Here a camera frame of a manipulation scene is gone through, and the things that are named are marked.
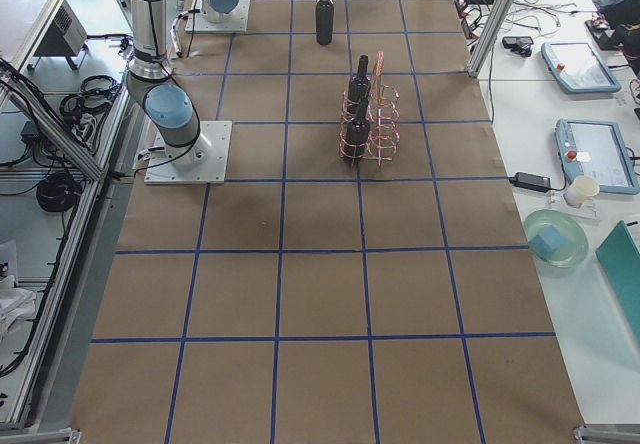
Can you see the copper wire wine basket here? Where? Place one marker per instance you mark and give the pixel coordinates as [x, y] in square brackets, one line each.
[383, 115]

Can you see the teal book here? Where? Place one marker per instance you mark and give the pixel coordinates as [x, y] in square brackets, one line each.
[618, 256]

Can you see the grey control box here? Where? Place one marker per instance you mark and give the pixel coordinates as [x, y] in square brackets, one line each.
[66, 37]

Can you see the dark wine bottle under handle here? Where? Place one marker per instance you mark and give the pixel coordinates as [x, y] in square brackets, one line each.
[359, 85]

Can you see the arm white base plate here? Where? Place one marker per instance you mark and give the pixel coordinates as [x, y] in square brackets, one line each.
[235, 22]
[206, 162]

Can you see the dark wine bottle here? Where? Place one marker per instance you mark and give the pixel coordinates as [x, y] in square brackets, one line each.
[359, 85]
[324, 15]
[357, 132]

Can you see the dark wine bottle in basket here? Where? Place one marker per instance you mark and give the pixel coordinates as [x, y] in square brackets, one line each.
[357, 132]

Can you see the far teach pendant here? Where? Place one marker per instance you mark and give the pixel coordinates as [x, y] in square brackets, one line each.
[578, 68]

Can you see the teach pendant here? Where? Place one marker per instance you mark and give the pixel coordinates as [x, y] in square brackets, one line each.
[596, 149]
[578, 68]

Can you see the green glass plate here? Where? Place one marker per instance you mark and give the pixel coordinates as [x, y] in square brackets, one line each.
[572, 253]

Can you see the near teach pendant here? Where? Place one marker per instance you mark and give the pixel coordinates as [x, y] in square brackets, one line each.
[596, 149]

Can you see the white paper cup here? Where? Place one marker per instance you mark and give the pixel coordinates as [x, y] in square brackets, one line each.
[582, 189]

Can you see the aluminium frame post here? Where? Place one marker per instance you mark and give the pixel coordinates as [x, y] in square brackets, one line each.
[486, 41]

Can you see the blue foam cube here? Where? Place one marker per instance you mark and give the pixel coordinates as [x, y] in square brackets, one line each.
[547, 241]

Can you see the black power brick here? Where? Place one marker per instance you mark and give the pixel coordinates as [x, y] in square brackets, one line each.
[531, 182]

